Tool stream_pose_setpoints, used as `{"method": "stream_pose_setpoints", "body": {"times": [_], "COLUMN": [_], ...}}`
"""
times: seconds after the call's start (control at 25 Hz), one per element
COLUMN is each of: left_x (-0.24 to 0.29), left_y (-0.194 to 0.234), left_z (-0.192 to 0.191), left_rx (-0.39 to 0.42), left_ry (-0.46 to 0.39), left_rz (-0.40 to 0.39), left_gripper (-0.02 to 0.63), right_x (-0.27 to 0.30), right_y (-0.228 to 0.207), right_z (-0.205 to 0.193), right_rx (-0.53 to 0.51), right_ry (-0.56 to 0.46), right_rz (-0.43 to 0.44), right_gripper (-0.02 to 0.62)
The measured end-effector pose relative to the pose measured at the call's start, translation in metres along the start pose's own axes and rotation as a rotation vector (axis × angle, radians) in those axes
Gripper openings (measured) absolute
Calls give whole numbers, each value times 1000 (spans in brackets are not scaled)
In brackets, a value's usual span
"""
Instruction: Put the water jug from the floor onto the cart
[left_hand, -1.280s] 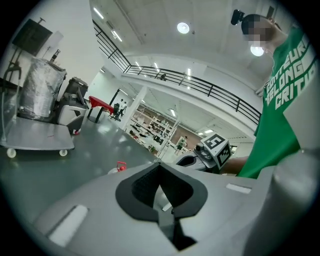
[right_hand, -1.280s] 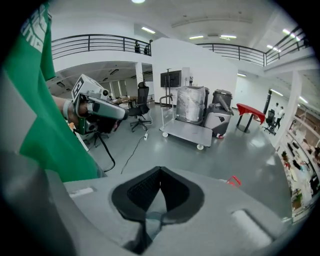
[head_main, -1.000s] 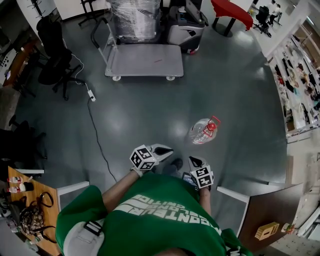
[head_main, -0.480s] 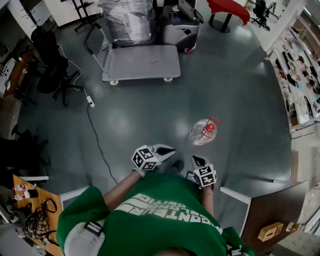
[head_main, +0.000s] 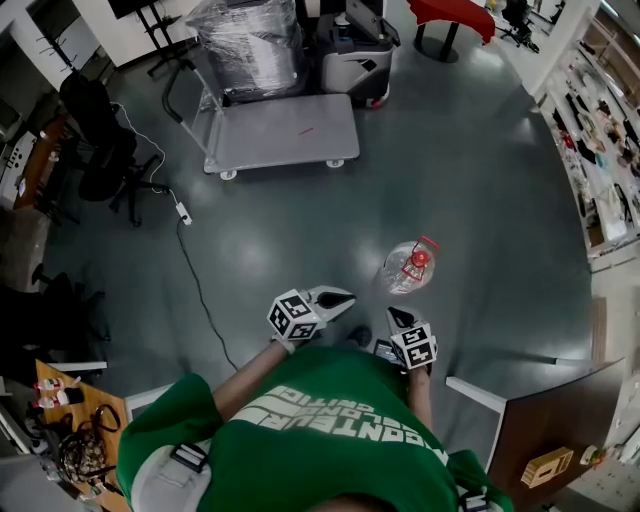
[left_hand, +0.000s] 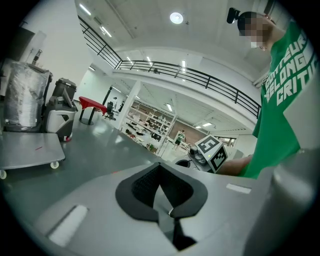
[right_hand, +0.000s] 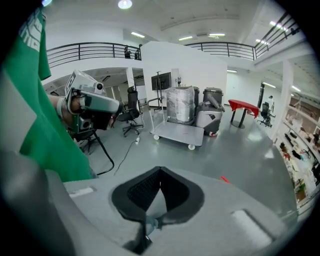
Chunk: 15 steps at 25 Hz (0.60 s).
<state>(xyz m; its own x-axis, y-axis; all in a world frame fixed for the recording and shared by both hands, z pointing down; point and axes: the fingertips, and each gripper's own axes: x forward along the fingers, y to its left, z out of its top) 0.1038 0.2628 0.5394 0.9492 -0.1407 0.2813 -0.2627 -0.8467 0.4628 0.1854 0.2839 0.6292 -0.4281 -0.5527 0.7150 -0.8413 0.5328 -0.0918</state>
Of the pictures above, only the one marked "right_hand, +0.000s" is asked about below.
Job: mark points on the cluttered white shelving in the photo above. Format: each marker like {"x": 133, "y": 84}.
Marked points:
{"x": 300, "y": 150}

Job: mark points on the round ceiling lamp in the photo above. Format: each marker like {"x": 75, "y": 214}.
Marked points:
{"x": 125, "y": 3}

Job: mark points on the round table red cloth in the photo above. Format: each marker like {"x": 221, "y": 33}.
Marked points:
{"x": 242, "y": 105}

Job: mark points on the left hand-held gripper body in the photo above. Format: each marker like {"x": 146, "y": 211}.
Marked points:
{"x": 82, "y": 80}

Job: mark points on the person's left hand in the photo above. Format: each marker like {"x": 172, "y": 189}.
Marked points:
{"x": 76, "y": 105}

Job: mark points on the black TV on stand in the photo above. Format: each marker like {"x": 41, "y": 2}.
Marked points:
{"x": 161, "y": 81}

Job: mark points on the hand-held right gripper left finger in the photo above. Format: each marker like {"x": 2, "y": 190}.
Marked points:
{"x": 100, "y": 212}

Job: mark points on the person's left forearm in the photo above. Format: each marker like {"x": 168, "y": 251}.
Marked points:
{"x": 53, "y": 101}

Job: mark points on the white power strip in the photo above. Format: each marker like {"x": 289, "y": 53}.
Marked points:
{"x": 137, "y": 140}

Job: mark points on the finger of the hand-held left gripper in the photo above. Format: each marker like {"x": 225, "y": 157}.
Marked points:
{"x": 105, "y": 105}

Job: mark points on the plastic-wrapped appliance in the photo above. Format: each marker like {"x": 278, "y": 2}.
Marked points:
{"x": 180, "y": 103}

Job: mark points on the grey floor scrubber machine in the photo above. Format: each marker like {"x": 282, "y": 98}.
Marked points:
{"x": 210, "y": 117}

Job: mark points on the black bin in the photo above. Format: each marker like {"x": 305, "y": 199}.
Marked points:
{"x": 212, "y": 91}

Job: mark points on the black balcony railing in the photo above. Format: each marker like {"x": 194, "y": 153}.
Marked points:
{"x": 225, "y": 50}
{"x": 87, "y": 52}

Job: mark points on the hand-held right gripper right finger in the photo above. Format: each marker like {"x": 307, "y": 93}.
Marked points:
{"x": 212, "y": 225}

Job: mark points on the grey platform trolley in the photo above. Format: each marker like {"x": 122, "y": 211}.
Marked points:
{"x": 180, "y": 132}

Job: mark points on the green shirt person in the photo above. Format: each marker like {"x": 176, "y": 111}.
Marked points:
{"x": 50, "y": 130}

